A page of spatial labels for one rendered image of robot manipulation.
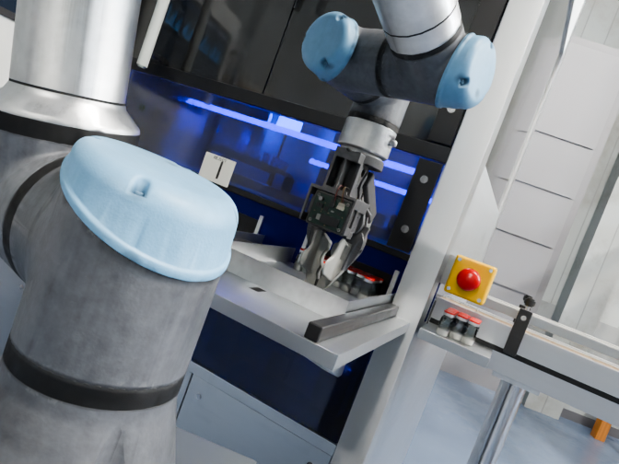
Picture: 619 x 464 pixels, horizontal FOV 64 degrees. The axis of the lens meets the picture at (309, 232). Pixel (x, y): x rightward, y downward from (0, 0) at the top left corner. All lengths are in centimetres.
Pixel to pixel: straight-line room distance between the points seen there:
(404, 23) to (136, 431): 40
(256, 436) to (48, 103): 85
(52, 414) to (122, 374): 4
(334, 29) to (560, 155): 425
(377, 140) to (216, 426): 73
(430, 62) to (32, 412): 44
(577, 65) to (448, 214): 410
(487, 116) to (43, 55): 75
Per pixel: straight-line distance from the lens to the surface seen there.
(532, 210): 469
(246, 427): 112
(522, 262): 468
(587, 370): 106
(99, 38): 42
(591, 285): 477
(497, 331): 104
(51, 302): 32
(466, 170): 95
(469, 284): 90
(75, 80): 42
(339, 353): 58
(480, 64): 55
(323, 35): 62
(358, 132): 69
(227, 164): 112
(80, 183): 31
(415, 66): 54
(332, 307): 71
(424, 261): 94
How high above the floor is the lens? 103
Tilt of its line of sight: 4 degrees down
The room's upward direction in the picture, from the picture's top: 20 degrees clockwise
